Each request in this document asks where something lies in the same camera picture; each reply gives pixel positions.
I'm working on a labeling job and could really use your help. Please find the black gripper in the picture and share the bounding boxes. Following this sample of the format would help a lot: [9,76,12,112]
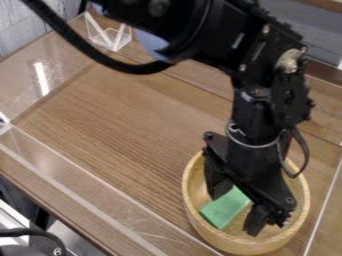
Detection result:
[202,127,297,237]

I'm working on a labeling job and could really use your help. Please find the green rectangular block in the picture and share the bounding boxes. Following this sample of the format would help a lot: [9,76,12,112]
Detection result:
[199,187,251,230]

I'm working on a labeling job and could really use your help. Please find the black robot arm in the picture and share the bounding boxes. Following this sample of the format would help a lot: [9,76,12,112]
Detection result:
[92,0,314,236]

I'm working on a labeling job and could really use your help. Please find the brown wooden bowl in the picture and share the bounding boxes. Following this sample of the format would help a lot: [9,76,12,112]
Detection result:
[182,153,310,256]

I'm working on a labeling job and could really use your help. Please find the black cable bottom left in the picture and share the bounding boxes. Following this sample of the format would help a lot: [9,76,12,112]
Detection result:
[0,228,68,256]

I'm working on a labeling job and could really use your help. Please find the clear acrylic corner bracket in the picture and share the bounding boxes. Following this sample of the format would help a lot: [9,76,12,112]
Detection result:
[84,12,132,52]

